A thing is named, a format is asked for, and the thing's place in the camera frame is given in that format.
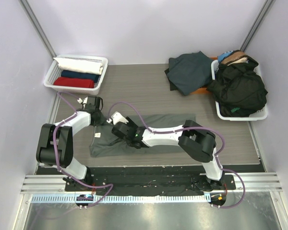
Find aluminium frame post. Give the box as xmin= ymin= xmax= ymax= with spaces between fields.
xmin=19 ymin=0 xmax=57 ymax=58
xmin=240 ymin=0 xmax=275 ymax=52

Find black clothes pile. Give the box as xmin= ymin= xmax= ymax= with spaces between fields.
xmin=207 ymin=54 xmax=268 ymax=117

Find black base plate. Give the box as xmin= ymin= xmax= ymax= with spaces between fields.
xmin=37 ymin=163 xmax=265 ymax=196

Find slotted white cable duct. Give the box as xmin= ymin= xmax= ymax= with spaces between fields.
xmin=31 ymin=194 xmax=211 ymax=204

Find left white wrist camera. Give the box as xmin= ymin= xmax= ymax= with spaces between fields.
xmin=77 ymin=97 xmax=88 ymax=109

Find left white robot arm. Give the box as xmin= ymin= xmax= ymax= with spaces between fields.
xmin=36 ymin=95 xmax=106 ymax=191

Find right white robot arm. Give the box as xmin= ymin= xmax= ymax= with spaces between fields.
xmin=109 ymin=116 xmax=225 ymax=192

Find navy rolled t shirt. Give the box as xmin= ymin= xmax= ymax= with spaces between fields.
xmin=61 ymin=70 xmax=100 ymax=82

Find white rolled t shirt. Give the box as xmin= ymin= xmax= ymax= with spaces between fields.
xmin=53 ymin=57 xmax=104 ymax=75

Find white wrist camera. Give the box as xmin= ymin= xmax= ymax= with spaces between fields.
xmin=77 ymin=97 xmax=88 ymax=109
xmin=107 ymin=112 xmax=129 ymax=125

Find blue and tan clothes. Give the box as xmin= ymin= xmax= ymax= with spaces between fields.
xmin=217 ymin=50 xmax=246 ymax=65

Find left aluminium frame post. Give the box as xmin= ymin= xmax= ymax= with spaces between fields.
xmin=19 ymin=0 xmax=57 ymax=58

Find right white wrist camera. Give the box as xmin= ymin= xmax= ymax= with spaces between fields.
xmin=107 ymin=112 xmax=129 ymax=125

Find dark teal t shirt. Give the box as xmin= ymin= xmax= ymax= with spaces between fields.
xmin=164 ymin=51 xmax=213 ymax=96

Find red rolled t shirt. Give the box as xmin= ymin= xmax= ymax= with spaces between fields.
xmin=53 ymin=77 xmax=95 ymax=88

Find grey t shirt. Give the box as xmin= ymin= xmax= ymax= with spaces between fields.
xmin=90 ymin=114 xmax=196 ymax=158

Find right aluminium frame post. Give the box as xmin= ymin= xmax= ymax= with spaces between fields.
xmin=240 ymin=0 xmax=275 ymax=52

